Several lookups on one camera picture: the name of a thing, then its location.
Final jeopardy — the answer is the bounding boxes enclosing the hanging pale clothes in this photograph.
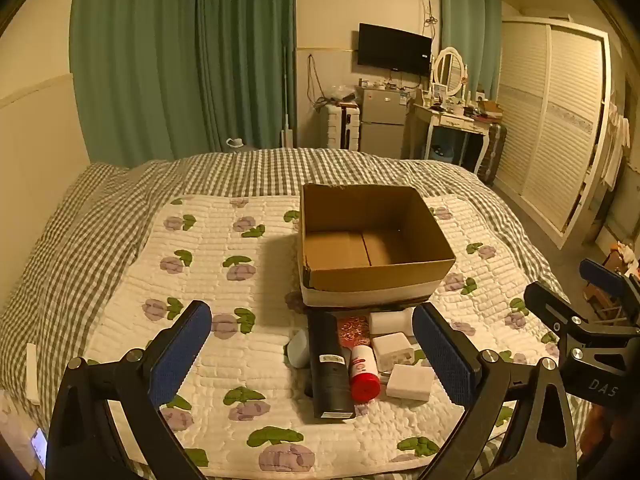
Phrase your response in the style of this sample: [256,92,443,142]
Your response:
[600,110,631,191]

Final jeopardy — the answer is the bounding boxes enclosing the red capped white bottle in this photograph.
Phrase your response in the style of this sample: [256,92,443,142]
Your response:
[349,344,382,403]

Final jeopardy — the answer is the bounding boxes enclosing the wide green curtain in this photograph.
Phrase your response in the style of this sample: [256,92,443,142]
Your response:
[69,0,297,168]

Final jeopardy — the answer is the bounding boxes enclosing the white mop pole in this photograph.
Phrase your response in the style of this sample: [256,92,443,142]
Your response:
[280,45,296,150]

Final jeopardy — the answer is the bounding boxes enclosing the white louvered wardrobe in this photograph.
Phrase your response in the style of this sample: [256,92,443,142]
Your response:
[492,16,612,249]

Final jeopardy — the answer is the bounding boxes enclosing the pink box of paper clips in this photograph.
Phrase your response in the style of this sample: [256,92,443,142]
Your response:
[336,316,373,348]

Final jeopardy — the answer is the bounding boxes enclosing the dark suitcase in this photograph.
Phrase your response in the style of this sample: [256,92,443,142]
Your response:
[480,122,507,184]

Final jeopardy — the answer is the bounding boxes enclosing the white wall charger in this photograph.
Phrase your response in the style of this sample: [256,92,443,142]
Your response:
[371,332,417,373]

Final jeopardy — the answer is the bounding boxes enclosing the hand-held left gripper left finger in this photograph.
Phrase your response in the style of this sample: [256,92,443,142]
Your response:
[45,300,213,480]

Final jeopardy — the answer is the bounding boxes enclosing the white square power adapter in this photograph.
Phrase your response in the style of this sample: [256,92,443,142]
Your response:
[386,363,435,402]

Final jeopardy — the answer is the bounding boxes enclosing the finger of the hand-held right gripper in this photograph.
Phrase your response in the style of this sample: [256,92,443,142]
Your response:
[579,258,640,313]
[524,281,587,337]

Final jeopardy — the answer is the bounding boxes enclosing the white cylindrical plug-in device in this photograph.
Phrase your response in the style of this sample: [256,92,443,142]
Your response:
[369,308,416,336]

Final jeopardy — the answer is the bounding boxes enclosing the white floral quilt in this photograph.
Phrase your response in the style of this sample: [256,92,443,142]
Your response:
[82,192,563,478]

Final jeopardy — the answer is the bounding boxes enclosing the brown cardboard box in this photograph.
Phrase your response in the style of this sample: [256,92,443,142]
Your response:
[298,183,457,309]

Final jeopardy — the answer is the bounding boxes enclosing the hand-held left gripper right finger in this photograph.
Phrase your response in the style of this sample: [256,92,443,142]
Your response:
[411,302,583,480]

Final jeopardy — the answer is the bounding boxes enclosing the white dressing table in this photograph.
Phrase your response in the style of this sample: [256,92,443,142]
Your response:
[411,102,493,173]

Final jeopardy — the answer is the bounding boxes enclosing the white oval vanity mirror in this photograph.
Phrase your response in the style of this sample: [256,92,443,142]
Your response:
[432,46,466,97]

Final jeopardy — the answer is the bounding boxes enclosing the narrow green curtain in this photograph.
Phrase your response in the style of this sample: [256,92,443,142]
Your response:
[439,0,502,106]

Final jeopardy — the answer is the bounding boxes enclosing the tall black bottle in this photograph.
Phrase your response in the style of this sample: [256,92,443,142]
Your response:
[306,311,355,421]

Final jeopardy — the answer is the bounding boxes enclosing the light blue earbud case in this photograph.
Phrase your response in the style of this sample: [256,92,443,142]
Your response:
[286,332,311,368]

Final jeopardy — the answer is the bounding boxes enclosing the grey small fridge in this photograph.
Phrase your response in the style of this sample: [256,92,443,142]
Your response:
[359,86,412,156]

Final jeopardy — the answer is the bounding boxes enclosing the white storage cabinet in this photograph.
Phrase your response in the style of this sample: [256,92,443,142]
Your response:
[324,103,361,150]

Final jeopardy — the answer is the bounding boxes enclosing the black wall television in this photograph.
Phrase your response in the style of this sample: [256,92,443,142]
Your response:
[357,23,433,77]

